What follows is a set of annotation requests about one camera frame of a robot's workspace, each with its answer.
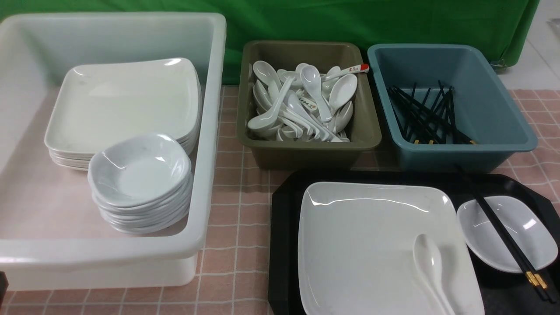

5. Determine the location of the green backdrop cloth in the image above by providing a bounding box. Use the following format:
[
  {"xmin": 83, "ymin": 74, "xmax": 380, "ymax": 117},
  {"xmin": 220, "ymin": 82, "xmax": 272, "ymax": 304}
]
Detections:
[{"xmin": 1, "ymin": 0, "xmax": 539, "ymax": 84}]

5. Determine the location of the white ceramic spoon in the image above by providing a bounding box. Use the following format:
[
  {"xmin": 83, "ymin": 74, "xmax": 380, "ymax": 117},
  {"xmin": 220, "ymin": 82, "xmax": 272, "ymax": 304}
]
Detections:
[{"xmin": 413, "ymin": 234, "xmax": 455, "ymax": 315}]

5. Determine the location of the small white dish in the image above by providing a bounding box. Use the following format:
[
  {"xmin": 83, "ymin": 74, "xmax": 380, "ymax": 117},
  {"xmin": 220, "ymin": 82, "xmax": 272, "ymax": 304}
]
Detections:
[{"xmin": 456, "ymin": 196, "xmax": 558, "ymax": 273}]

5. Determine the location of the black plastic tray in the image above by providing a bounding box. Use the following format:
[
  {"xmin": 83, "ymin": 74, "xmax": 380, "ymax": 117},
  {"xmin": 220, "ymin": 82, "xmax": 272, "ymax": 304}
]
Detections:
[{"xmin": 268, "ymin": 169, "xmax": 560, "ymax": 315}]

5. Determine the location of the pile of black chopsticks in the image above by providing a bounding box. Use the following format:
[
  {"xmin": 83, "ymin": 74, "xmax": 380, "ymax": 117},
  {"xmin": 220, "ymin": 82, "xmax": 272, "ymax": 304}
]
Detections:
[{"xmin": 386, "ymin": 80, "xmax": 477, "ymax": 145}]

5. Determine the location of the blue plastic bin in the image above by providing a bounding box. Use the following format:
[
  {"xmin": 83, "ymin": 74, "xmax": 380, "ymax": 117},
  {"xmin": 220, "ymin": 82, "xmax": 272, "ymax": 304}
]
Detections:
[{"xmin": 367, "ymin": 44, "xmax": 538, "ymax": 173}]

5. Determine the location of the red tipped white spoon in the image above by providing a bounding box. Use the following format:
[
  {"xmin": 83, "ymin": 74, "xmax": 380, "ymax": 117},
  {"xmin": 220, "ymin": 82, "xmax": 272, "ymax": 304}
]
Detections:
[{"xmin": 322, "ymin": 63, "xmax": 370, "ymax": 81}]

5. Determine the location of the stack of white square plates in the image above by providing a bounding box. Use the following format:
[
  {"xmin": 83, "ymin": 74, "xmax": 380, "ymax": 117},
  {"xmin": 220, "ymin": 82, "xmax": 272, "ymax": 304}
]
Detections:
[{"xmin": 44, "ymin": 58, "xmax": 203, "ymax": 170}]

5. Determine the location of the stack of white small bowls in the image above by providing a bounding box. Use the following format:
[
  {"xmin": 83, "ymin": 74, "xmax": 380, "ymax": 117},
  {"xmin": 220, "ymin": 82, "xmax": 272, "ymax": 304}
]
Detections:
[{"xmin": 87, "ymin": 133, "xmax": 194, "ymax": 235}]

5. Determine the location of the large white square plate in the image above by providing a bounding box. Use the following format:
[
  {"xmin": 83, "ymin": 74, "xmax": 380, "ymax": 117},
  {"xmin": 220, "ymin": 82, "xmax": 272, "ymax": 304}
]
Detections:
[{"xmin": 297, "ymin": 182, "xmax": 485, "ymax": 315}]

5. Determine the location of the black chopstick gold tip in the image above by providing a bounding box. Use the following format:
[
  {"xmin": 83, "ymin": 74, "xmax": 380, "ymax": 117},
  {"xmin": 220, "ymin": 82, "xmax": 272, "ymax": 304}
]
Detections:
[
  {"xmin": 454, "ymin": 164, "xmax": 558, "ymax": 304},
  {"xmin": 464, "ymin": 177, "xmax": 550, "ymax": 302}
]

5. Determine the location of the large white plastic tub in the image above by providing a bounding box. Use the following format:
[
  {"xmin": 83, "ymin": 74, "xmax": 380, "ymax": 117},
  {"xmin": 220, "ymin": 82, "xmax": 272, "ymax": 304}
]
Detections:
[{"xmin": 1, "ymin": 12, "xmax": 227, "ymax": 291}]

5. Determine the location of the pink checkered tablecloth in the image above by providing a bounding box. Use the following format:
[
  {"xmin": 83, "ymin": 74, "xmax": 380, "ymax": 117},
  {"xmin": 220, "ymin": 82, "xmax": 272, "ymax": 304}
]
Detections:
[{"xmin": 0, "ymin": 85, "xmax": 560, "ymax": 315}]

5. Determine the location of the pile of white spoons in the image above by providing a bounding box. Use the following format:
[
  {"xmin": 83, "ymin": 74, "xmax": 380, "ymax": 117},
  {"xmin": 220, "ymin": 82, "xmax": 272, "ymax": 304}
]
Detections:
[{"xmin": 246, "ymin": 60, "xmax": 358, "ymax": 142}]

